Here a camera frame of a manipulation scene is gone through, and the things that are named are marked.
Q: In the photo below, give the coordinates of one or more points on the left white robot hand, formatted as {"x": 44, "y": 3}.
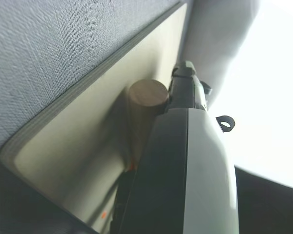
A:
{"x": 197, "y": 170}

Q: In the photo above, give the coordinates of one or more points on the wooden rolling pin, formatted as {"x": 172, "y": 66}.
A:
{"x": 146, "y": 93}

